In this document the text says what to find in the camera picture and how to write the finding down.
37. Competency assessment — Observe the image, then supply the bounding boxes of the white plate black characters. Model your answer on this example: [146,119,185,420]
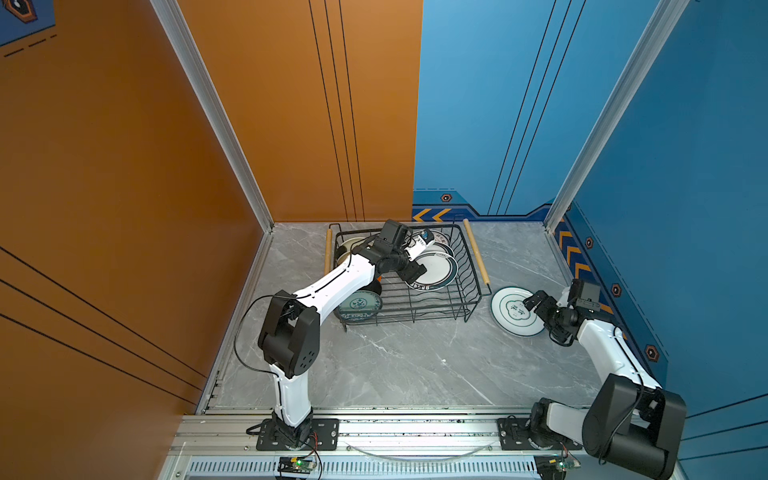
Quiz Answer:
[491,286,544,337]

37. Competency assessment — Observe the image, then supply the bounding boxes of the black wire dish rack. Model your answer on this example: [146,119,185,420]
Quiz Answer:
[332,224,491,328]

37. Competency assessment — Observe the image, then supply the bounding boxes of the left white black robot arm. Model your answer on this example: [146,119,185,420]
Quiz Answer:
[257,220,434,448]

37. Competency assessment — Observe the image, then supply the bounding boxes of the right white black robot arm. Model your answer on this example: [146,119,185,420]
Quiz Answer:
[523,279,687,479]

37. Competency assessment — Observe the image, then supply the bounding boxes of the cream plate dark rim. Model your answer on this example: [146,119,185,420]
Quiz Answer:
[335,237,364,266]

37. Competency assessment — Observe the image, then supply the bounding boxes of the white plate red dotted pattern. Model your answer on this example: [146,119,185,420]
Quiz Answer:
[411,229,436,244]

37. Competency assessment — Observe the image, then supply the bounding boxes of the white plate striped rim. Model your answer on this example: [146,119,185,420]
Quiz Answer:
[423,242,454,257]

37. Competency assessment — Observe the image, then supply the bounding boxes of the white plate dark green rim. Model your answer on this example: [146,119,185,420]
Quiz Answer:
[407,251,458,291]

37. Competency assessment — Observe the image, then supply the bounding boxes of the teal patterned plate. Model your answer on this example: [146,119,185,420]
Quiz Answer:
[334,290,383,323]

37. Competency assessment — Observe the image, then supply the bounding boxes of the right circuit board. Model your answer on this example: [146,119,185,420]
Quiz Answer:
[534,456,581,480]

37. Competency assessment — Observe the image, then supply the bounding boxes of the left green circuit board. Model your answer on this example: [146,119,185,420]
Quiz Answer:
[277,456,319,479]

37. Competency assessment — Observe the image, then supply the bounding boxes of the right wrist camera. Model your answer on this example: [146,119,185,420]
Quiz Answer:
[557,287,572,308]

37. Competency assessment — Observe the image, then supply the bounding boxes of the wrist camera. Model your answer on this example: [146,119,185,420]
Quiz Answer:
[405,230,434,260]
[557,287,572,308]

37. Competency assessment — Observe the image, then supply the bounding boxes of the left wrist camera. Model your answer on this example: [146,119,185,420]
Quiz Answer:
[405,230,434,260]

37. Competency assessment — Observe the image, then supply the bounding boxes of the far wooden rack handle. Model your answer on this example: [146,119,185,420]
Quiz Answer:
[324,227,334,275]

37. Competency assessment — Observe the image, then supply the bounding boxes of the wooden rack handle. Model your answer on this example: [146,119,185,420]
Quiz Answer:
[462,219,492,292]
[324,227,334,275]

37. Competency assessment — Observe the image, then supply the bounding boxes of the near wooden rack handle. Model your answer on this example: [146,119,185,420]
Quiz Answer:
[462,219,492,292]

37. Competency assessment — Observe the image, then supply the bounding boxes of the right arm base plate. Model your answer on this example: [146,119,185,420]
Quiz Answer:
[496,416,583,451]

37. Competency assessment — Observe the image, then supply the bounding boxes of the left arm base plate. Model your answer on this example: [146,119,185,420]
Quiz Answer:
[246,417,340,452]

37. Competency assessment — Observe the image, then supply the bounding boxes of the left aluminium corner post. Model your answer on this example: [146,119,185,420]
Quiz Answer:
[150,0,274,234]

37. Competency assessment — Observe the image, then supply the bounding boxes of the aluminium corner post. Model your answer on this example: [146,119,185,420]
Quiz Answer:
[543,0,690,234]
[150,0,274,234]

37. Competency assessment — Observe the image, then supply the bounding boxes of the aluminium mounting rail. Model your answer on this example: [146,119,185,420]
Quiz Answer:
[158,407,638,479]

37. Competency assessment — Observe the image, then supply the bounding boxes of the right aluminium corner post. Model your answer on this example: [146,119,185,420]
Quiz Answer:
[543,0,690,234]

